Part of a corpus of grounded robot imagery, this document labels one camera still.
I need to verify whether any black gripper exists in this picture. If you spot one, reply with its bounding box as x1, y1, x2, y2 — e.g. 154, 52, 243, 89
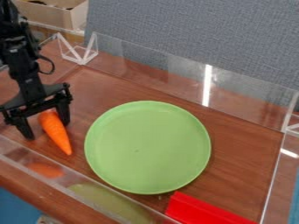
0, 56, 72, 140

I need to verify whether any orange toy carrot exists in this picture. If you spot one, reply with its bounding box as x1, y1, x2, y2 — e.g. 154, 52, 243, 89
38, 110, 72, 156

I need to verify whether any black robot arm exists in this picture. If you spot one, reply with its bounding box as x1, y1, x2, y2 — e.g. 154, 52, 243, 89
0, 0, 72, 140

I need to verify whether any green round plate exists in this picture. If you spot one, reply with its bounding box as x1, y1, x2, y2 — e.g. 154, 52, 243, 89
84, 101, 211, 194

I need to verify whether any cardboard box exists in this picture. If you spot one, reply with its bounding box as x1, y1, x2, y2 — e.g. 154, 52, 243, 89
13, 0, 89, 30

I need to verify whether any red plastic block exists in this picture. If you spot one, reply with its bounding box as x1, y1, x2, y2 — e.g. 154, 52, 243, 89
165, 192, 256, 224

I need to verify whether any black cable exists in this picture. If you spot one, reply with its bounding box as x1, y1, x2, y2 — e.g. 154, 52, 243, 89
36, 54, 56, 75

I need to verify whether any clear acrylic tray wall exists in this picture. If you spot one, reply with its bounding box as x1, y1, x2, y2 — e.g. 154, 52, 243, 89
0, 35, 299, 224

